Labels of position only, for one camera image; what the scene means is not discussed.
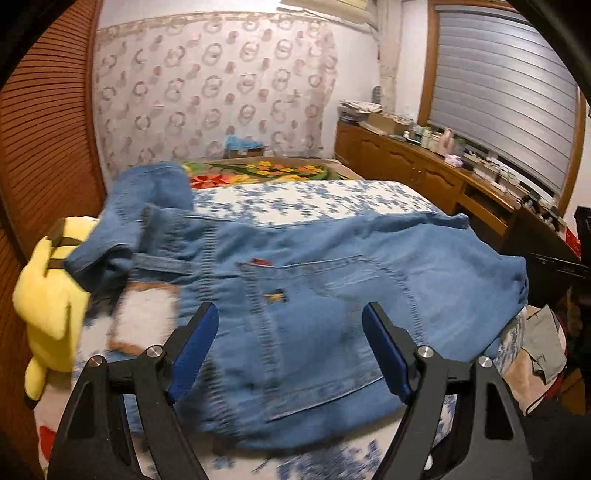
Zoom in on grey window blind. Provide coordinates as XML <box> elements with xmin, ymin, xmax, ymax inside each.
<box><xmin>428</xmin><ymin>4</ymin><xmax>578</xmax><ymax>194</ymax></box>

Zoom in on wooden sideboard cabinet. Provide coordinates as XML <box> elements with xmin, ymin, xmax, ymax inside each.
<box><xmin>335</xmin><ymin>121</ymin><xmax>579</xmax><ymax>261</ymax></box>

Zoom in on grey cloth on floor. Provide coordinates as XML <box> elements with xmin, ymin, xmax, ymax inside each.
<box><xmin>522</xmin><ymin>305</ymin><xmax>567</xmax><ymax>384</ymax></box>

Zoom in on cardboard box with blue cloth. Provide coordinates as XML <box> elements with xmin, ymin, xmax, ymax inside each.
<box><xmin>224</xmin><ymin>135</ymin><xmax>266</xmax><ymax>159</ymax></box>

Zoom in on stack of papers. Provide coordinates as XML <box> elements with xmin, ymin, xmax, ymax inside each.
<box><xmin>338</xmin><ymin>100</ymin><xmax>383</xmax><ymax>122</ymax></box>

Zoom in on pink bottle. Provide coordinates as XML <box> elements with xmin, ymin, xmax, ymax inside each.
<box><xmin>438</xmin><ymin>128</ymin><xmax>455</xmax><ymax>156</ymax></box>

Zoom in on blue denim jeans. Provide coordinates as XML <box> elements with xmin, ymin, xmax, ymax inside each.
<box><xmin>65</xmin><ymin>164</ymin><xmax>528</xmax><ymax>450</ymax></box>

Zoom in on patterned sheer wall curtain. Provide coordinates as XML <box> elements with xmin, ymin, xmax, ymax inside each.
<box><xmin>93</xmin><ymin>12</ymin><xmax>339</xmax><ymax>180</ymax></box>

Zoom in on floral colourful blanket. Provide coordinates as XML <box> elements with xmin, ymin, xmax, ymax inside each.
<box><xmin>181</xmin><ymin>157</ymin><xmax>363</xmax><ymax>190</ymax></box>

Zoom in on cream window curtain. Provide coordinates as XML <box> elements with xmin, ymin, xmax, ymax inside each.
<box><xmin>377</xmin><ymin>0</ymin><xmax>403</xmax><ymax>113</ymax></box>

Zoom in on blue white floral quilt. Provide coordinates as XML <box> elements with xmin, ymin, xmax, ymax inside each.
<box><xmin>34</xmin><ymin>180</ymin><xmax>526</xmax><ymax>479</ymax></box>

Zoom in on brown louvered wardrobe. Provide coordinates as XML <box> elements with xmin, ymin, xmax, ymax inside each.
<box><xmin>1</xmin><ymin>1</ymin><xmax>106</xmax><ymax>479</ymax></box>

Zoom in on yellow Pikachu plush toy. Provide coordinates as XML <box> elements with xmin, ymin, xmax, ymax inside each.
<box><xmin>12</xmin><ymin>216</ymin><xmax>98</xmax><ymax>402</ymax></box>

